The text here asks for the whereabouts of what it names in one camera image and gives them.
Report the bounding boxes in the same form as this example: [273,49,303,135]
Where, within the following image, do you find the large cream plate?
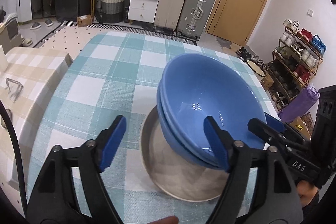
[140,107,228,202]

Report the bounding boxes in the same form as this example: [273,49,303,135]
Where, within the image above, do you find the blue ceramic bowl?
[160,53,266,165]

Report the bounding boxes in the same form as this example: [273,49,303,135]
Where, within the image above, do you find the right hand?
[296,180,319,207]

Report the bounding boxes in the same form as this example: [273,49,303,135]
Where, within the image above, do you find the left hand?
[149,215,179,224]

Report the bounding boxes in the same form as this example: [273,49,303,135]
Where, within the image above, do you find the purple bag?
[278,84,319,123]

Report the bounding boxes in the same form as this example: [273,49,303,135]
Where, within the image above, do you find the cream waste bin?
[245,59,266,78]

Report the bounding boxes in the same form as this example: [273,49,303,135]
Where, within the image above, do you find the shoe rack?
[266,19,326,111]

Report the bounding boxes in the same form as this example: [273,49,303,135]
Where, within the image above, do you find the teal checked tablecloth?
[26,31,276,223]

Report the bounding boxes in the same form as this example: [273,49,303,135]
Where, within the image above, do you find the beige checked tablecloth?
[0,47,74,188]

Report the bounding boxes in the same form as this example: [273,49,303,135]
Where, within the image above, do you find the metal phone stand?
[6,77,24,102]

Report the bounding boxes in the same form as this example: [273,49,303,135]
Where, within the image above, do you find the patterned rug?
[34,20,197,59]

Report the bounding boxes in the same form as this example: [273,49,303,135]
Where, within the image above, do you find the small cardboard box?
[77,14,92,27]

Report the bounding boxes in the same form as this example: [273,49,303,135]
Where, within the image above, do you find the silver aluminium suitcase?
[177,0,215,41]

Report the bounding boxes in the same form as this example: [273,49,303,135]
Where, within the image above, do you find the woven laundry basket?
[101,0,125,23]

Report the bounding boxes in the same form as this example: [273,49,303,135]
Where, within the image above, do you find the beige suitcase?
[154,0,185,31]

